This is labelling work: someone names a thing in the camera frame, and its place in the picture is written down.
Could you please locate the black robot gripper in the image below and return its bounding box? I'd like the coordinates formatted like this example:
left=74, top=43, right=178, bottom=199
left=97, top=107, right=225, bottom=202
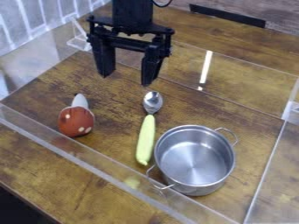
left=86, top=0, right=173, bottom=87

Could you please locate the black bar on table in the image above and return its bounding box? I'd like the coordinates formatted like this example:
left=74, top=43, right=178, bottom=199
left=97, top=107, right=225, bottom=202
left=189, top=3, right=267, bottom=28

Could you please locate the red toy mushroom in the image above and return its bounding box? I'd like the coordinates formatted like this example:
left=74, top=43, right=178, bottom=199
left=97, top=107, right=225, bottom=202
left=57, top=94, right=94, bottom=137

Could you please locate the stainless steel pot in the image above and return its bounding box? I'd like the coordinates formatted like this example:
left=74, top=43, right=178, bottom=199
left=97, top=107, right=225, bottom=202
left=145, top=125, right=239, bottom=196

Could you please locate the clear acrylic front barrier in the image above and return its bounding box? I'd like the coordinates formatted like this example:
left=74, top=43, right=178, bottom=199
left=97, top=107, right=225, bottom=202
left=0, top=103, right=237, bottom=224

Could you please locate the clear acrylic barrier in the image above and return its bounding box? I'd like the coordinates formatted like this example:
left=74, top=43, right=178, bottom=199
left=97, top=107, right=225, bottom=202
left=244, top=78, right=299, bottom=224
left=0, top=103, right=237, bottom=224

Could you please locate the clear acrylic right barrier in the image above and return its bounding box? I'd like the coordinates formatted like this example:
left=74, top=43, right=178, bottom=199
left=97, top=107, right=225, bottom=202
left=244, top=78, right=299, bottom=224

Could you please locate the clear acrylic triangle bracket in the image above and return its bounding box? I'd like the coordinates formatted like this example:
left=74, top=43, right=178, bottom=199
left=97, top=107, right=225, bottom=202
left=66, top=18, right=90, bottom=52

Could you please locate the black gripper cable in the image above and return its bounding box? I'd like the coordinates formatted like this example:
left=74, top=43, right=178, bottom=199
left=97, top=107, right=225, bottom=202
left=150, top=0, right=173, bottom=9

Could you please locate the green handled metal spoon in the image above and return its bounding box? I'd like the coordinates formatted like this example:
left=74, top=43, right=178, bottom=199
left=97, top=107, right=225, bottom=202
left=134, top=91, right=164, bottom=165

